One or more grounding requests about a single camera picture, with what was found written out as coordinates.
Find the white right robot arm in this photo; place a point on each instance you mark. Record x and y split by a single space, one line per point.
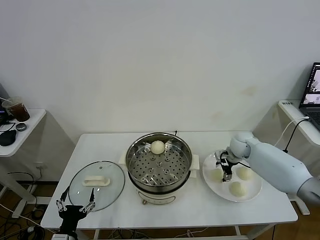
275 162

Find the steel perforated steamer basket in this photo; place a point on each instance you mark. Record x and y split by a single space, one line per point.
160 172

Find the white desk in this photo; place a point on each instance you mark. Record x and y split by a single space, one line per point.
310 135

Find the white work table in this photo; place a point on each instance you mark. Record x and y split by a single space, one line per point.
175 215

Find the cream electric cooking pot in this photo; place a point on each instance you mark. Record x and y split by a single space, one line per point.
160 196

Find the white round plate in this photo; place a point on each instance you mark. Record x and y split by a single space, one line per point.
256 186

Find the white side table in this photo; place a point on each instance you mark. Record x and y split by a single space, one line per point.
30 130

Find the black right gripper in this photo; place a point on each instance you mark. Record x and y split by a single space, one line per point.
228 162

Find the white wall socket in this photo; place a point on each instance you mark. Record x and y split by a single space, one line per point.
40 166

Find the dark open laptop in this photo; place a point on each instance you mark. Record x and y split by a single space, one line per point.
312 100

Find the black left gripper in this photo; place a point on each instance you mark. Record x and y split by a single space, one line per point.
71 215

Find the clear drinking straw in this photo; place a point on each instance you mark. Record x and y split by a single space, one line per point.
5 100

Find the white steamed baozi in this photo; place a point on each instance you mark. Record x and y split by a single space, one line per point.
238 190
245 173
215 175
157 147

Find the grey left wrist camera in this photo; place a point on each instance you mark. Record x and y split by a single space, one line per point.
63 236

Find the small round grey tin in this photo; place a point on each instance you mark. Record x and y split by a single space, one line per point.
21 127

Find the black computer mouse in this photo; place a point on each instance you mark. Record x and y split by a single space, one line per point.
7 138

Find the plastic cup of iced coffee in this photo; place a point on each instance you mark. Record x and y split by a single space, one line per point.
20 112

